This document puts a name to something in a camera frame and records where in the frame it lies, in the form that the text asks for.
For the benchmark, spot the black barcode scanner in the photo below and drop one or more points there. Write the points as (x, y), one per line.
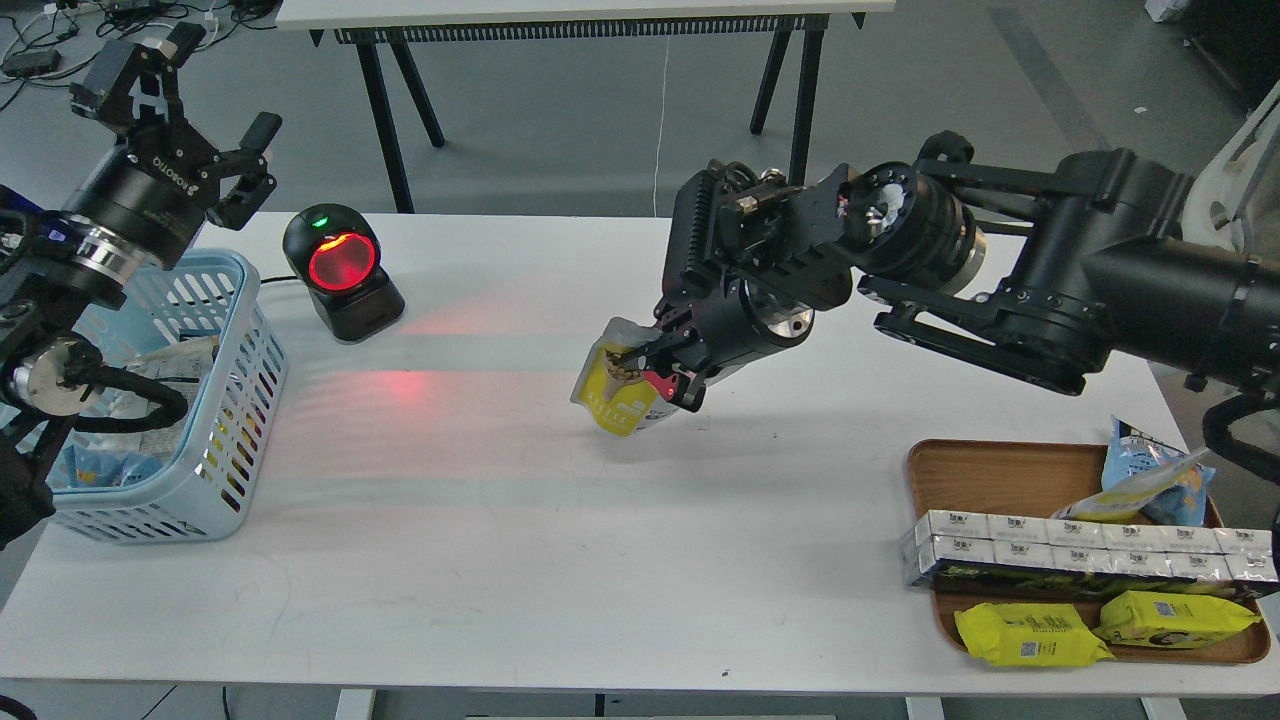
(337, 256)

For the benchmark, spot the yellow packet right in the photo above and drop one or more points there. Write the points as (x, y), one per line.
(1171, 620)

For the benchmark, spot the light blue plastic basket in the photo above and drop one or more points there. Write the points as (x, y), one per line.
(203, 491)

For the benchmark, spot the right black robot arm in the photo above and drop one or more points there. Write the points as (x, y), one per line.
(1039, 276)

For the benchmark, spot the brown wooden tray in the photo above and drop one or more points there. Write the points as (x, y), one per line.
(1035, 479)

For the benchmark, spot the blue snack bag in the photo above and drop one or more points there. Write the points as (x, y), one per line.
(1132, 453)

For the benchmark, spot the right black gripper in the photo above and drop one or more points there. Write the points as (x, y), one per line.
(705, 340)

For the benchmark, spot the yellow packet left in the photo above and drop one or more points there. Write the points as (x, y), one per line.
(1029, 635)

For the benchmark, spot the yellow white snack pouch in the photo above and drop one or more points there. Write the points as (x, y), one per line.
(1127, 498)

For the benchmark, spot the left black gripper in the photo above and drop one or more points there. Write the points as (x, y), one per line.
(153, 198)

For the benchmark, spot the silver carton pack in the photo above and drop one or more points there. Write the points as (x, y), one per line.
(1066, 559)

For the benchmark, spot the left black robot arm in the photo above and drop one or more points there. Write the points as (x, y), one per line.
(53, 377)

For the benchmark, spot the yellow packet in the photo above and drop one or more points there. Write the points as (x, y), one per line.
(1171, 620)
(1029, 635)

